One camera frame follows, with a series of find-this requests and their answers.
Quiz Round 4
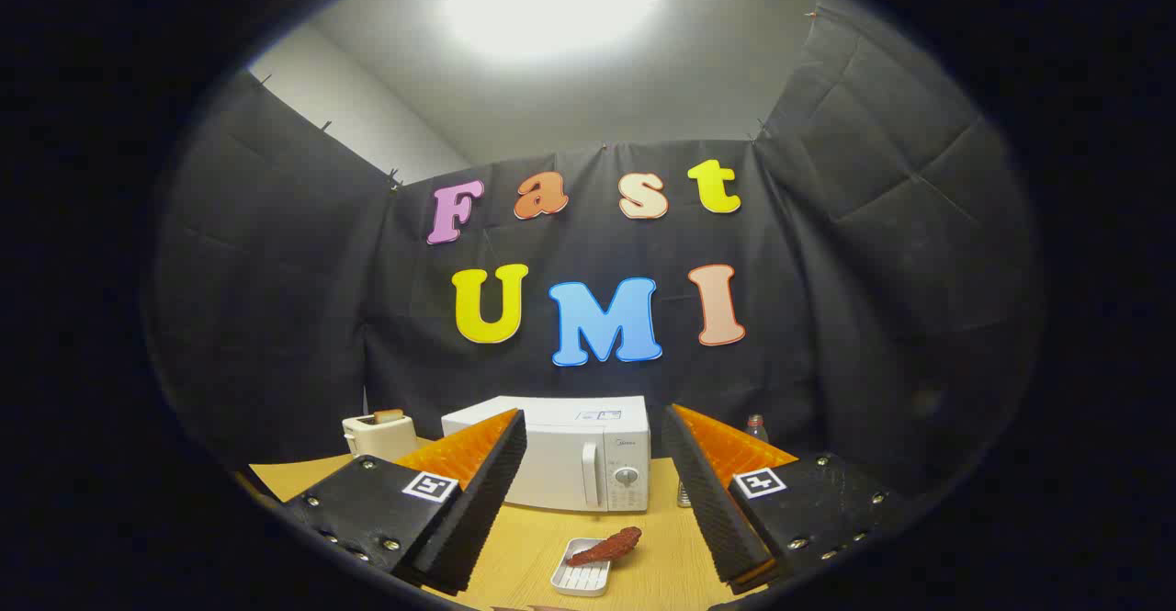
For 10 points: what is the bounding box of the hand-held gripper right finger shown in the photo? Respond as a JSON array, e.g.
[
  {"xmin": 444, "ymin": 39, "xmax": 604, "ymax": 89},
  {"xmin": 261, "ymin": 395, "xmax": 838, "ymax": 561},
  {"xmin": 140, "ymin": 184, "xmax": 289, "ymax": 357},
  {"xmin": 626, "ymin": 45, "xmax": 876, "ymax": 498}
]
[{"xmin": 661, "ymin": 403, "xmax": 906, "ymax": 594}]

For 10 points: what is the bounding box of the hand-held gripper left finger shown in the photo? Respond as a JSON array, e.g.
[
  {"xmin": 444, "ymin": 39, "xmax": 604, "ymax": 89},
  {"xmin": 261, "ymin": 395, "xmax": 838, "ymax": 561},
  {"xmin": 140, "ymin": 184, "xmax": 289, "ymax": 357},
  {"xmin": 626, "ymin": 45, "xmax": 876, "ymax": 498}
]
[{"xmin": 276, "ymin": 407, "xmax": 529, "ymax": 595}]

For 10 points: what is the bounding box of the white toaster oven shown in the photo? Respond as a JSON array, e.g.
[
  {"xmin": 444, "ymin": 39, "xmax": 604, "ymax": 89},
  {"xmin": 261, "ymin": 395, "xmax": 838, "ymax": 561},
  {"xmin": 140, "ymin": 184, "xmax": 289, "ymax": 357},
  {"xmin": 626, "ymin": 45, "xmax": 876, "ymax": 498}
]
[{"xmin": 441, "ymin": 396, "xmax": 651, "ymax": 513}]

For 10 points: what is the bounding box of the reddish brown meat piece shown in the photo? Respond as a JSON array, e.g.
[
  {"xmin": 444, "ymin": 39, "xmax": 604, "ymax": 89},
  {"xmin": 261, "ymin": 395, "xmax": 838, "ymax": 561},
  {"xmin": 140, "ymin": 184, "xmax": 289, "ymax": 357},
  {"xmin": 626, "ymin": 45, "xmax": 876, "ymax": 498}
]
[{"xmin": 565, "ymin": 526, "xmax": 643, "ymax": 567}]

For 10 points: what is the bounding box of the cream bread toaster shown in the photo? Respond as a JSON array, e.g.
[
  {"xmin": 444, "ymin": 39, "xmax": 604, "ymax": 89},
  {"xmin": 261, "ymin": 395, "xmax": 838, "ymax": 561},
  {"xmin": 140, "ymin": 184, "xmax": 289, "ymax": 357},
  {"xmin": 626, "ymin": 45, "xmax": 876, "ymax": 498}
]
[{"xmin": 342, "ymin": 413, "xmax": 419, "ymax": 461}]

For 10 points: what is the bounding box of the small white ribbed dish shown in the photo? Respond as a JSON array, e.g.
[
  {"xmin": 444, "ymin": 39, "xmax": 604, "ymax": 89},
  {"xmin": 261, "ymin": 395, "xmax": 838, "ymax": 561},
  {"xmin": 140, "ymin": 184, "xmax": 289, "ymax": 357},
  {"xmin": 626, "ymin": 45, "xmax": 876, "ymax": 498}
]
[{"xmin": 549, "ymin": 537, "xmax": 613, "ymax": 597}]

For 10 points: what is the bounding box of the black backdrop cloth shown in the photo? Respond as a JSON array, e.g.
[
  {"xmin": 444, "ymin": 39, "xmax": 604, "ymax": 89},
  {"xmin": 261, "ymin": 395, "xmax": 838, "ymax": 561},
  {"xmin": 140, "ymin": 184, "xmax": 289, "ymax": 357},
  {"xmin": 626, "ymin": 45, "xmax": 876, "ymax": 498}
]
[{"xmin": 147, "ymin": 5, "xmax": 1044, "ymax": 502}]

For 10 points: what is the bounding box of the bright ceiling light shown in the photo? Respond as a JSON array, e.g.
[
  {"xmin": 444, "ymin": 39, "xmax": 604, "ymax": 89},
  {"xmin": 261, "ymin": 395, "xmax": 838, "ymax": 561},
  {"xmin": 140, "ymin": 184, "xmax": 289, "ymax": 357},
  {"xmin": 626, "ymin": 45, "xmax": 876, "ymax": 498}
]
[{"xmin": 441, "ymin": 0, "xmax": 662, "ymax": 65}]

